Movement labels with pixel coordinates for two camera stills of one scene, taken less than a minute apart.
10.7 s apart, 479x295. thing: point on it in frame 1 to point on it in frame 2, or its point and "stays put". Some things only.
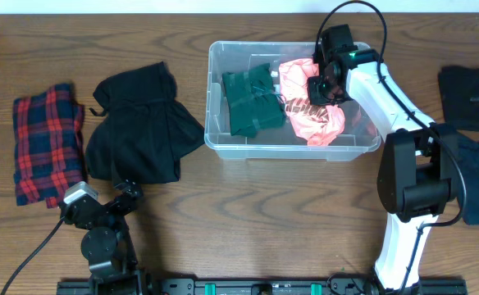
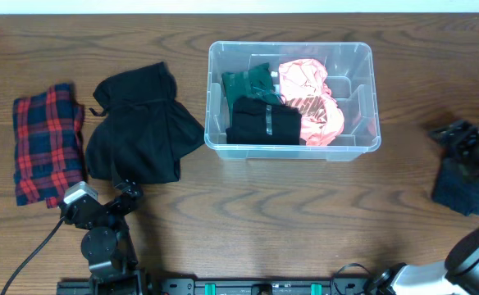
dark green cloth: x=254 y=102 stays put
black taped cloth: x=470 y=98 to x=260 y=122
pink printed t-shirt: x=319 y=124 stays put
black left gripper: x=128 y=191 stays put
